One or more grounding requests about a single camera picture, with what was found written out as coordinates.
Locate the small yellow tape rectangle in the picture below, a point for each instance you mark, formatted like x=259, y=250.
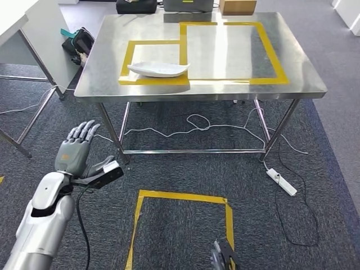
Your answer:
x=126, y=59

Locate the grey equipment case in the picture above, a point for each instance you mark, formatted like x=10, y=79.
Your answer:
x=187, y=4

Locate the white plastic body part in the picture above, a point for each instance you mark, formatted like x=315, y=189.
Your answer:
x=158, y=70

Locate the large yellow tape rectangle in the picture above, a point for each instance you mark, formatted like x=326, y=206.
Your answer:
x=269, y=56

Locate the white power strip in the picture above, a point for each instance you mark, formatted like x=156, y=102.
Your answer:
x=281, y=182

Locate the white table metal legs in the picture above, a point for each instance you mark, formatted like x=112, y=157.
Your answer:
x=42, y=44

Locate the white cabinet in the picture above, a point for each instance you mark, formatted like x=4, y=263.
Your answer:
x=349, y=15

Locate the brown cardboard box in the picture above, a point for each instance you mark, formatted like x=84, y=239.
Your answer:
x=238, y=6

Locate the black equipment case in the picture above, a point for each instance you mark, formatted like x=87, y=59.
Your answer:
x=136, y=6

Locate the yellow floor tape outline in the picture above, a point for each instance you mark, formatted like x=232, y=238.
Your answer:
x=183, y=196

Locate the stainless steel workbench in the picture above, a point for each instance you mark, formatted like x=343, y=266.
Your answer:
x=225, y=52

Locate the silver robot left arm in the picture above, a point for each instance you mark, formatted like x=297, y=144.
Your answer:
x=42, y=223

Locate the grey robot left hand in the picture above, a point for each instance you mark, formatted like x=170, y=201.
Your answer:
x=72, y=156

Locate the black bag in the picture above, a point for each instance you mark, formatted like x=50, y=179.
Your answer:
x=80, y=43

